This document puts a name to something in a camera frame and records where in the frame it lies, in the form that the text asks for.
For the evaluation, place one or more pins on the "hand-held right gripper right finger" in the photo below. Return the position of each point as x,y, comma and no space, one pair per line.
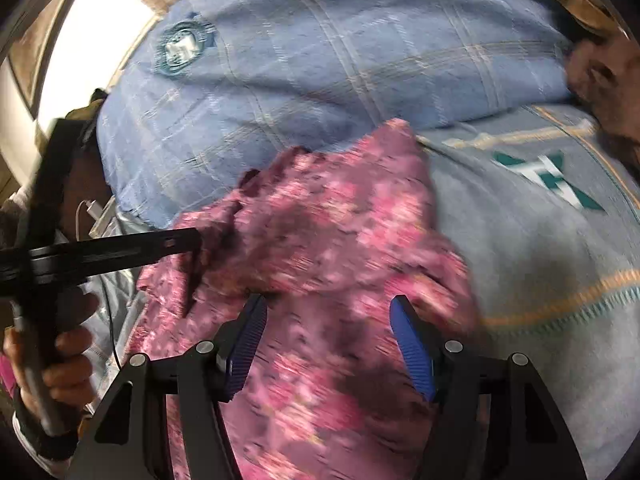
412,352

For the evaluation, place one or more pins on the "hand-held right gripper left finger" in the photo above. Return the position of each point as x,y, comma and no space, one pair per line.
245,345

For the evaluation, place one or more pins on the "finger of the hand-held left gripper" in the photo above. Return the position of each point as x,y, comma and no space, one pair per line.
130,249

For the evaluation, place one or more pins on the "pink floral small garment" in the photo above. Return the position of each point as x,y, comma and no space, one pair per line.
325,235

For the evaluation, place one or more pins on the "person's left hand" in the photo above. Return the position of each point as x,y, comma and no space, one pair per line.
72,375

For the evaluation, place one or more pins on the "grey striped blanket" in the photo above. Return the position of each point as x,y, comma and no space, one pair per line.
525,260

